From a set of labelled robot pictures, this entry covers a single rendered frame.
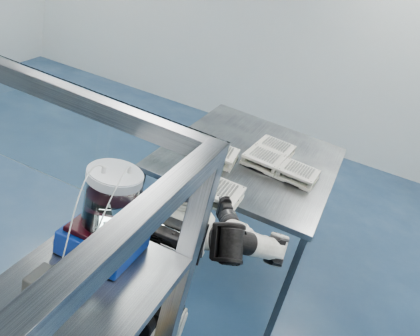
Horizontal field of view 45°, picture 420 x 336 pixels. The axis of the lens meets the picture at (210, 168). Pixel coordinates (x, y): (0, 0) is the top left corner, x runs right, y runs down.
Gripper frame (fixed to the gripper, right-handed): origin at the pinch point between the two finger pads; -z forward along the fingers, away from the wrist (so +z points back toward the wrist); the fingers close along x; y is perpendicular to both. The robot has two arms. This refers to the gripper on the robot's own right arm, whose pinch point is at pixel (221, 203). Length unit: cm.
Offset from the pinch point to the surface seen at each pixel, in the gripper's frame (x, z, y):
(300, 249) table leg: 30, -4, 54
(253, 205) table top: 18.9, -28.6, 30.8
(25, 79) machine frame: -69, 44, -90
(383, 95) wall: 31, -294, 281
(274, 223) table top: 19.5, -13.0, 38.7
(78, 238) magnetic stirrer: -41, 84, -72
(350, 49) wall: -8, -322, 236
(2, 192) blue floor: 110, -161, -115
